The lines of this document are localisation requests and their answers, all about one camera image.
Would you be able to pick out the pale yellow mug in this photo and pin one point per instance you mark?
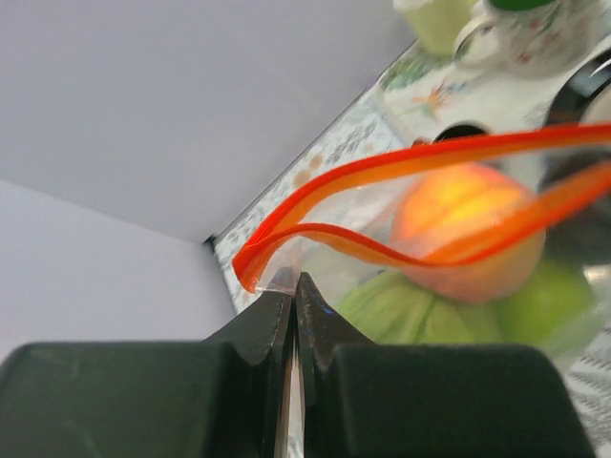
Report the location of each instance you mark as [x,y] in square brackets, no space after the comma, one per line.
[435,23]

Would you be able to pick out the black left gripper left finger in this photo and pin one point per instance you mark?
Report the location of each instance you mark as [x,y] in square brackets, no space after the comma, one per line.
[225,396]

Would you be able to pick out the clear zip top bag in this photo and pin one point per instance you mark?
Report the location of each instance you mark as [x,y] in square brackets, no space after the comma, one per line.
[475,240]

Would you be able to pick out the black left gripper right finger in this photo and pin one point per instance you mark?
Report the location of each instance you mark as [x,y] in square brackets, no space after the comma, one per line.
[363,399]

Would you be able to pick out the green interior floral mug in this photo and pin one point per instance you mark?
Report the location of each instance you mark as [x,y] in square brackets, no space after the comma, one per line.
[529,38]

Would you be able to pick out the fake green apple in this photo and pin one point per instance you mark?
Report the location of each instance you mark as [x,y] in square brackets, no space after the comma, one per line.
[555,296]

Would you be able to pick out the floral serving tray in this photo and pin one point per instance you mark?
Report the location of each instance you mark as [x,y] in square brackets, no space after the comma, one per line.
[421,96]

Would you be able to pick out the striped rim ceramic plate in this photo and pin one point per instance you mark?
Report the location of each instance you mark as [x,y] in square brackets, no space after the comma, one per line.
[586,87]

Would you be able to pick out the small orange black cup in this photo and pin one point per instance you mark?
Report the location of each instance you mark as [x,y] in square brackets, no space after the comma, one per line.
[454,131]

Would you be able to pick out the fake peach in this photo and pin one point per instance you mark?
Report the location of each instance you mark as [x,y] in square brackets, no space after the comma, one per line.
[451,203]

